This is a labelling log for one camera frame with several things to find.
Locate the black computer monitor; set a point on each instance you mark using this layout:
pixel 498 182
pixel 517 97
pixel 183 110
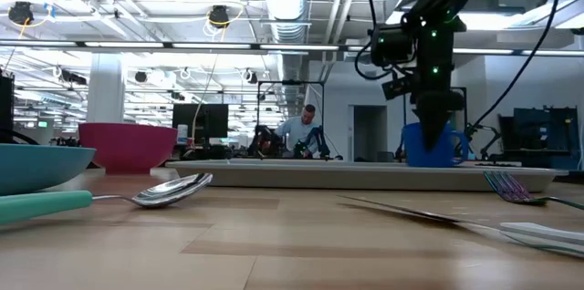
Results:
pixel 201 123

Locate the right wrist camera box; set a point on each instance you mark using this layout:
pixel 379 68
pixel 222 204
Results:
pixel 398 86

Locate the long ceiling light strip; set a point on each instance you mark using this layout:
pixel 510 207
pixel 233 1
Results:
pixel 182 45
pixel 524 52

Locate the teal blue plate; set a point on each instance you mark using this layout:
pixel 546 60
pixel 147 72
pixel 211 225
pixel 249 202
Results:
pixel 36 167

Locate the person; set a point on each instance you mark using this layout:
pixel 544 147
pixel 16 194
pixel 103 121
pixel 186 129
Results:
pixel 299 130

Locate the pink bowl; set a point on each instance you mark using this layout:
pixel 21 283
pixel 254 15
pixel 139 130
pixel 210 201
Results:
pixel 128 148

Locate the white pillar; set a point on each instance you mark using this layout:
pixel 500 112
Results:
pixel 106 89

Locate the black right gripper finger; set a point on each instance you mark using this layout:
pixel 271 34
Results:
pixel 433 128

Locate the blue plastic cup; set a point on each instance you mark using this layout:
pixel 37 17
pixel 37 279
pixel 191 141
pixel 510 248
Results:
pixel 413 148

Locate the grey plastic tray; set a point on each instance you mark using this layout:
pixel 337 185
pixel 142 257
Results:
pixel 342 180

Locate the black background rig frame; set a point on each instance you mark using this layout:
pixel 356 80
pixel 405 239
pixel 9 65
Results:
pixel 292 82

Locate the background black robot arm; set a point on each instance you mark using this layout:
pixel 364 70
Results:
pixel 264 141
pixel 488 141
pixel 317 141

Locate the black ceiling device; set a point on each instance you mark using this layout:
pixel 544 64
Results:
pixel 219 16
pixel 20 13

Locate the blue equipment cart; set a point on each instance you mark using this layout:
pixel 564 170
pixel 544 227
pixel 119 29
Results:
pixel 543 135

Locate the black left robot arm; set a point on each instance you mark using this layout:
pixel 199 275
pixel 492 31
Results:
pixel 6 107

